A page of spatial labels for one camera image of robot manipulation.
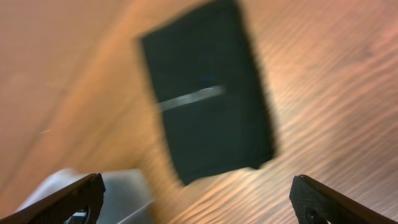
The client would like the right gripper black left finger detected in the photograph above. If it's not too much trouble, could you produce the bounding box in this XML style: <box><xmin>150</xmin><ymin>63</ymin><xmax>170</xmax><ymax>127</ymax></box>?
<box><xmin>1</xmin><ymin>173</ymin><xmax>106</xmax><ymax>224</ymax></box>

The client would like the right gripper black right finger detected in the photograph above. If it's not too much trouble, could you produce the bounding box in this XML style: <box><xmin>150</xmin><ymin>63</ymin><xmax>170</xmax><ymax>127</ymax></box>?
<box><xmin>289</xmin><ymin>175</ymin><xmax>392</xmax><ymax>224</ymax></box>

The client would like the large black garment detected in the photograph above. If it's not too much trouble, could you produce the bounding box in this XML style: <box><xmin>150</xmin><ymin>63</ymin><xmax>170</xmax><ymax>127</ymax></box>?
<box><xmin>141</xmin><ymin>1</ymin><xmax>276</xmax><ymax>185</ymax></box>

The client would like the clear plastic storage bin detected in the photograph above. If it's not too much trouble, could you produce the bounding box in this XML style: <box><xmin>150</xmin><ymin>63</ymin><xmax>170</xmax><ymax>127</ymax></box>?
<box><xmin>17</xmin><ymin>168</ymin><xmax>154</xmax><ymax>224</ymax></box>

